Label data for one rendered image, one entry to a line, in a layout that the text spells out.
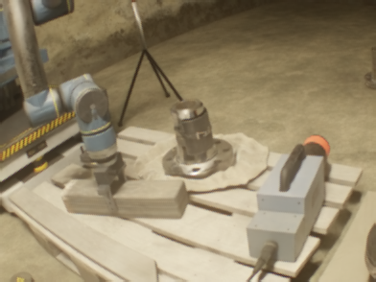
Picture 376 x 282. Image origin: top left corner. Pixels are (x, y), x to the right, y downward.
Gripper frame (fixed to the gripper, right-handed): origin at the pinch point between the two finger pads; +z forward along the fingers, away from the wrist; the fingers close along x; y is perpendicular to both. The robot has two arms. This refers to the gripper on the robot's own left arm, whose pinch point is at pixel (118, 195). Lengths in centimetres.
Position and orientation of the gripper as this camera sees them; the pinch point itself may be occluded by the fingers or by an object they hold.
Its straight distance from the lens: 141.6
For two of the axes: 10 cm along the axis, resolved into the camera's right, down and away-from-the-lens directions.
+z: 2.0, 8.9, 4.1
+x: 2.6, -4.6, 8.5
